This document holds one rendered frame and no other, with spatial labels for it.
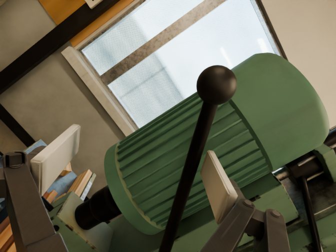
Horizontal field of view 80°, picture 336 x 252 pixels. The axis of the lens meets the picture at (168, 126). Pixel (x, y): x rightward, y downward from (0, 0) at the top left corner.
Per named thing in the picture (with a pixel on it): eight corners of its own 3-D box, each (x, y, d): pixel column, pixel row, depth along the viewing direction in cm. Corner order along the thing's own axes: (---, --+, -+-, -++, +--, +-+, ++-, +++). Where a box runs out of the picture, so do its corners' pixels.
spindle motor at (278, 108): (114, 133, 43) (243, 48, 38) (160, 189, 49) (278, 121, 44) (86, 184, 27) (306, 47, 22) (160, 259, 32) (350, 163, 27)
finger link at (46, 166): (40, 199, 14) (29, 197, 14) (78, 151, 21) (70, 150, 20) (41, 161, 13) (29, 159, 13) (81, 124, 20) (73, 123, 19)
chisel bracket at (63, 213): (42, 208, 43) (72, 189, 42) (86, 247, 47) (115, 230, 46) (19, 238, 36) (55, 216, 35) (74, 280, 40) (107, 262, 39)
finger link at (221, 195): (229, 193, 14) (239, 195, 15) (207, 149, 21) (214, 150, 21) (216, 225, 15) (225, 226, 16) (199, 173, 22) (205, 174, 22)
